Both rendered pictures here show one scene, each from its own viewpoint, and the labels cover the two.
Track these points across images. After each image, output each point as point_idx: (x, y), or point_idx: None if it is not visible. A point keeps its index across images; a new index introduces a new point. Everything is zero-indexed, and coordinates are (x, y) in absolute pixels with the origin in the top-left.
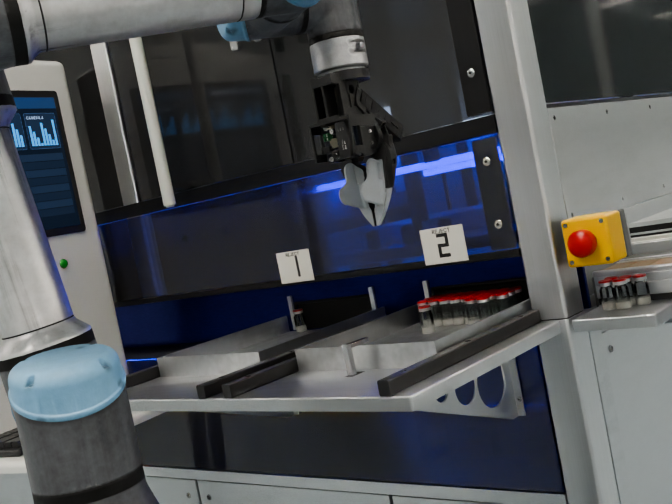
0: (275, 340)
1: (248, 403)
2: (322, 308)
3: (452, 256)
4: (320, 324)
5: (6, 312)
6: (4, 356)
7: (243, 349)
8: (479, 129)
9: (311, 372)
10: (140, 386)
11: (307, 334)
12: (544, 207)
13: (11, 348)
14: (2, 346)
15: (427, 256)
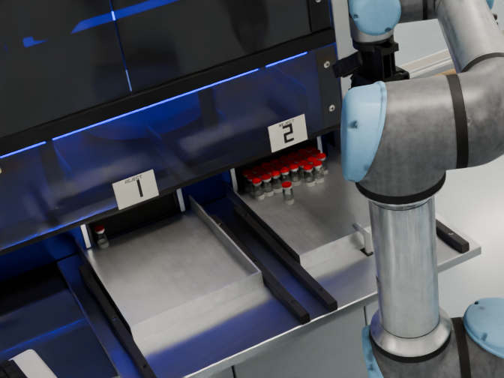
0: (112, 263)
1: (353, 306)
2: (117, 217)
3: (295, 139)
4: (115, 232)
5: (433, 313)
6: (437, 346)
7: (112, 284)
8: (322, 41)
9: (316, 266)
10: (155, 356)
11: (234, 242)
12: None
13: (437, 337)
14: (423, 341)
15: (274, 145)
